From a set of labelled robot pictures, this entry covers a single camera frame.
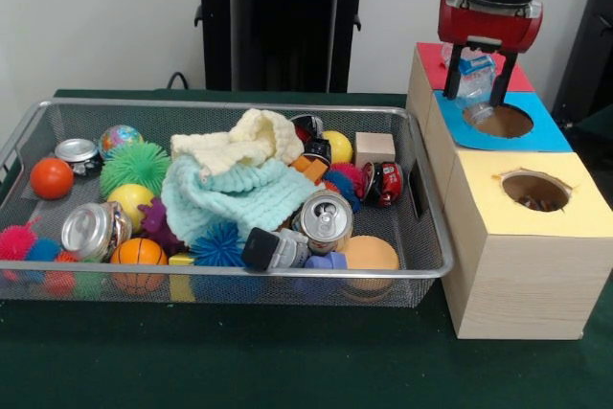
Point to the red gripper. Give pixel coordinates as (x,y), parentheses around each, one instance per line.
(490,24)

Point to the multicolour cartoon print cloth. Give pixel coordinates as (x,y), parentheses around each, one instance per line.
(536,203)

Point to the cream yellow cloth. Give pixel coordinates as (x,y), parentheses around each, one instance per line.
(249,141)

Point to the mint green cloth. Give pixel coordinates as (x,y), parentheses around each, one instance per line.
(235,203)

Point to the shallow clear mesh bin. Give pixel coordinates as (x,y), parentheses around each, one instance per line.
(423,237)

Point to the wooden box with three holes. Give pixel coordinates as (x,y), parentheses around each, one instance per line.
(527,275)

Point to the black chair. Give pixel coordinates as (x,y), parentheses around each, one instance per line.
(589,45)

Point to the small wooden cube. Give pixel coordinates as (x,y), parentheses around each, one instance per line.
(374,148)

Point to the yellow ball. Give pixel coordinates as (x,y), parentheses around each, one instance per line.
(337,146)
(129,203)

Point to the peach orange ball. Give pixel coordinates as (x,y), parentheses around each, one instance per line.
(372,254)

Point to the silver drinks can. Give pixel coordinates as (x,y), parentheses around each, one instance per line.
(326,220)

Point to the large light green spiky ball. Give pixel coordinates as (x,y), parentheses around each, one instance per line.
(136,168)

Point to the orange toy basketball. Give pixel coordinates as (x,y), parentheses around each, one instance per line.
(139,254)

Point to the orange red ball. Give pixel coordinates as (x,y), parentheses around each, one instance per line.
(51,177)

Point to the pink spiky ball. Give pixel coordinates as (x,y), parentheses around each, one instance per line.
(14,241)

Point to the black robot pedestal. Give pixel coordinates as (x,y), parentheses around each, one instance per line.
(278,26)

